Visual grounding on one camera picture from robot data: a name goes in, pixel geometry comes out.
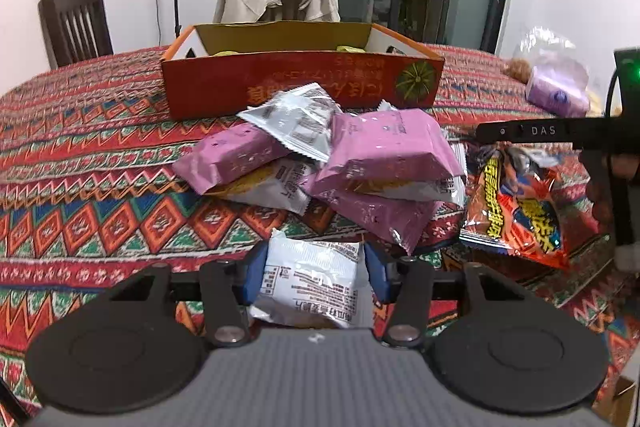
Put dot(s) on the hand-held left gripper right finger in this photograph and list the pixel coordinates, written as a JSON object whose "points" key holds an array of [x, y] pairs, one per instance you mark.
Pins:
{"points": [[376, 272]]}

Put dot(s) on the brown round snack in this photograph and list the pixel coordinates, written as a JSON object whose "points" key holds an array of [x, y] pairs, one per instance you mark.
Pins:
{"points": [[517, 69]]}

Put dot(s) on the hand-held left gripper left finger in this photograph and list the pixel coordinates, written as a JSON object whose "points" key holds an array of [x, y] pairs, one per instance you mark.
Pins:
{"points": [[256, 274]]}

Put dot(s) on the red orange snack packet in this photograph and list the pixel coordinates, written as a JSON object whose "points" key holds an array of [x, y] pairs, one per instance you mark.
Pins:
{"points": [[515, 212]]}

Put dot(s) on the purple tissue pack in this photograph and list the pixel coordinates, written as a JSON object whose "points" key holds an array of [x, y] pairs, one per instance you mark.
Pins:
{"points": [[557, 92]]}

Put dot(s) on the chair under beige jacket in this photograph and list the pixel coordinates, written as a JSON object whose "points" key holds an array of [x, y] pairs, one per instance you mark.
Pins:
{"points": [[290, 4]]}

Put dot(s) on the dark wooden chair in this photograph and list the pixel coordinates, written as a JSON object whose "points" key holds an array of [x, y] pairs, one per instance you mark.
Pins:
{"points": [[75, 27]]}

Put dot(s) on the orange cardboard box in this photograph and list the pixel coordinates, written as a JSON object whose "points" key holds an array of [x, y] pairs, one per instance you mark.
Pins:
{"points": [[300, 77]]}

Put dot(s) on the pink snack packet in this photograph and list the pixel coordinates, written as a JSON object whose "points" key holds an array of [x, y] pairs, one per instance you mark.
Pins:
{"points": [[380, 212], [390, 142], [230, 157]]}

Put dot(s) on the clear plastic bag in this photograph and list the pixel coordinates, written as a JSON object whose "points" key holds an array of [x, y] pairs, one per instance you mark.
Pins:
{"points": [[550, 44]]}

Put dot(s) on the patterned red tablecloth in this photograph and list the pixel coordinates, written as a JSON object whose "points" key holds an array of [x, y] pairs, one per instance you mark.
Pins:
{"points": [[100, 207]]}

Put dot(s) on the yellow green packet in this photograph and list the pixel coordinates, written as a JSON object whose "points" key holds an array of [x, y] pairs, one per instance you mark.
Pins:
{"points": [[223, 53], [351, 49]]}

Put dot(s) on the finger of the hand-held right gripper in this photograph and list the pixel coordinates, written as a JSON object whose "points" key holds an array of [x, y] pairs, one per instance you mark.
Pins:
{"points": [[542, 131]]}

